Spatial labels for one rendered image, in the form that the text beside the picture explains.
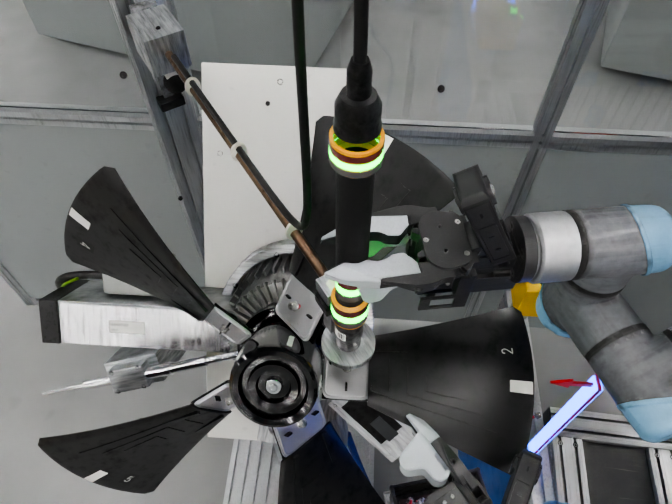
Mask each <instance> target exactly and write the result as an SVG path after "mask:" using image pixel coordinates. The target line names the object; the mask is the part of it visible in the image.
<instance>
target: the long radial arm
mask: <svg viewBox="0 0 672 504"><path fill-rule="evenodd" d="M199 288H200V289H201V290H202V291H203V292H204V293H205V295H206V296H207V297H208V298H209V299H210V301H211V302H212V303H213V304H214V303H217V304H218V305H219V306H221V307H222V308H223V309H225V310H226V311H227V312H229V313H232V314H234V313H233V312H232V311H233V310H234V309H235V308H236V306H237V305H236V304H237V303H238V301H239V299H240V297H239V299H238V300H237V302H236V303H235V305H234V306H233V305H231V304H229V301H230V300H231V298H232V297H233V294H234V293H235V292H234V293H233V294H232V295H222V292H223V289H224V288H217V287H200V286H199ZM58 307H59V318H60V330H61V341H62V343H75V344H91V345H107V346H123V347H139V348H155V349H170V350H186V351H202V352H218V353H229V351H230V350H231V349H232V348H233V347H234V345H228V342H229V341H230V340H229V339H228V338H226V337H225V336H224V335H222V334H220V335H219V332H218V331H217V330H216V329H214V328H213V327H212V326H210V325H209V324H208V323H206V321H205V320H204V321H203V322H202V321H199V322H198V321H197V320H195V319H194V318H193V317H191V316H190V315H189V314H187V313H186V312H184V311H182V310H180V309H178V308H177V307H175V306H173V305H171V304H169V303H167V302H165V301H163V300H161V299H159V298H157V297H155V296H139V295H122V294H107V293H105V292H104V290H103V281H97V280H90V281H88V282H87V283H85V284H83V285H82V286H80V287H79V288H77V289H75V290H74V291H72V292H71V293H69V294H68V295H66V296H64V297H63V298H61V299H60V300H58ZM234 315H235V314H234Z"/></svg>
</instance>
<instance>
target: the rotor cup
mask: <svg viewBox="0 0 672 504"><path fill-rule="evenodd" d="M276 305H277V304H273V305H270V306H267V307H264V308H262V309H260V310H259V311H257V312H256V313H255V314H253V315H252V316H251V317H250V318H249V320H248V321H247V322H246V324H245V325H246V326H247V327H249V328H250V329H252V330H253V331H254V334H252V335H251V337H250V338H248V339H247V340H245V341H244V342H242V343H241V344H237V354H238V355H239V353H240V351H241V349H242V348H243V347H244V349H243V350H242V352H241V354H240V356H239V357H238V359H237V360H236V361H235V363H234V365H233V367H232V369H231V372H230V377H229V390H230V395H231V398H232V400H233V403H234V404H235V406H236V408H237V409H238V410H239V411H240V412H241V413H242V414H243V415H244V416H245V417H246V418H248V419H249V420H251V421H252V422H254V423H257V424H259V425H262V426H266V427H285V426H289V425H292V424H295V423H297V422H299V421H300V420H302V419H303V418H304V417H305V416H307V415H308V413H309V412H310V411H311V410H312V408H313V407H314V405H315V403H316V401H317V398H318V394H319V384H320V378H321V375H322V380H321V382H322V381H323V373H324V361H325V356H324V354H323V351H322V350H320V348H319V347H320V346H321V339H322V334H323V332H324V330H325V328H326V326H325V325H324V321H323V323H322V326H321V328H320V331H319V333H318V336H317V339H316V341H315V344H312V343H311V342H310V341H309V340H308V341H303V340H302V339H301V338H300V337H299V336H298V335H297V334H296V333H295V332H294V331H293V330H292V329H291V328H290V327H289V326H288V325H287V324H286V323H285V322H284V321H283V320H282V319H281V318H280V317H279V316H278V315H277V313H276ZM289 336H293V337H295V338H294V341H293V344H292V347H290V346H288V345H287V342H288V339H289ZM321 348H322V346H321ZM273 379H274V380H277V381H279V382H280V384H281V391H280V392H279V393H277V394H270V393H269V392H268V391H267V390H266V383H267V382H268V381H269V380H273Z"/></svg>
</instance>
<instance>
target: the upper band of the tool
mask: <svg viewBox="0 0 672 504"><path fill-rule="evenodd" d="M333 134H334V130H333V126H332V127H331V129H330V132H329V141H330V144H331V146H332V147H333V148H334V149H335V150H336V151H337V152H338V153H340V154H342V155H345V156H348V157H354V158H361V157H367V156H370V155H373V154H375V153H376V152H378V151H379V150H380V149H381V148H382V146H383V144H384V140H385V133H384V130H383V128H382V129H381V133H380V134H379V136H378V137H377V138H376V140H373V141H371V142H368V143H363V144H352V143H348V142H345V141H343V140H341V139H340V138H338V137H337V136H336V134H334V135H333ZM380 136H381V137H380ZM337 138H338V139H337ZM334 140H335V141H334ZM343 142H344V143H343ZM341 143H342V144H341ZM369 143H371V144H372V145H371V144H369ZM339 144H340V145H339ZM373 145H374V146H373ZM348 147H363V148H366V149H368V150H367V151H362V152H353V151H348V150H345V148H348ZM332 155H333V154H332ZM333 156H334V155H333ZM334 157H335V156H334ZM379 157H380V156H379ZM379 157H378V158H379ZM335 158H336V157H335ZM378 158H376V159H378ZM336 159H338V158H336ZM376 159H375V160H376ZM338 160H339V159H338ZM375 160H373V161H375ZM331 161H332V160H331ZM339 161H341V160H339ZM373 161H371V162H373ZM332 162H333V161H332ZM341 162H343V161H341ZM371 162H368V163H371ZM333 163H334V162H333ZM343 163H346V162H343ZM368 163H363V164H351V163H346V164H350V165H364V164H368ZM334 164H335V163H334ZM335 165H336V164H335ZM377 165H378V164H377ZM377 165H376V166H377ZM336 166H337V165H336ZM376 166H375V167H376ZM337 167H339V166H337ZM375 167H373V168H375ZM339 168H340V167H339ZM373 168H371V169H373ZM340 169H342V170H345V169H343V168H340ZM371 169H368V170H365V171H369V170H371ZM345 171H349V170H345ZM365 171H349V172H365Z"/></svg>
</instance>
